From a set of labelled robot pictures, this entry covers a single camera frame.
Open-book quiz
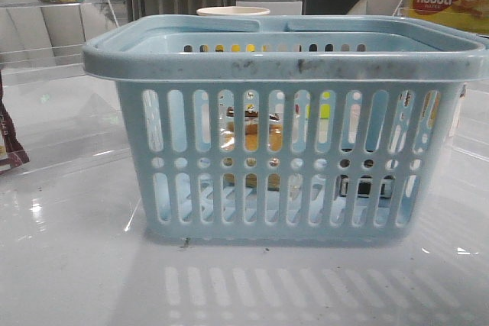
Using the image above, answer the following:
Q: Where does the bread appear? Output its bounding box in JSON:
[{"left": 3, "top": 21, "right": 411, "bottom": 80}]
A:
[{"left": 219, "top": 104, "right": 283, "bottom": 191}]

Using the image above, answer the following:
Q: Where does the black white tissue pack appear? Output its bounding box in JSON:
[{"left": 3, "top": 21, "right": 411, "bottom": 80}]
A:
[{"left": 334, "top": 146, "right": 397, "bottom": 201}]

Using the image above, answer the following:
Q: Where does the light blue plastic basket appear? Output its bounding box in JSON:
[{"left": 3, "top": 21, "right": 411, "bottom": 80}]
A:
[{"left": 83, "top": 15, "right": 488, "bottom": 244}]

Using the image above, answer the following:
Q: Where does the white paper cup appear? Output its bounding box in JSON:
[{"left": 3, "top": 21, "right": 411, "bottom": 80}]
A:
[{"left": 196, "top": 5, "right": 270, "bottom": 17}]

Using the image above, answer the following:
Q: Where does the clear acrylic stand right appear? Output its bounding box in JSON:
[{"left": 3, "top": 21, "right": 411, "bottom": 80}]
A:
[{"left": 393, "top": 0, "right": 410, "bottom": 17}]

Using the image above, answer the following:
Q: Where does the dark red snack packet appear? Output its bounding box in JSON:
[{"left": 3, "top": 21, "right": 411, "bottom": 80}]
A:
[{"left": 1, "top": 82, "right": 30, "bottom": 175}]

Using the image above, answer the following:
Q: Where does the clear acrylic shelf left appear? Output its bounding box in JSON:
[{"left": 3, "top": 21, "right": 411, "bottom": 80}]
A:
[{"left": 1, "top": 0, "right": 118, "bottom": 79}]

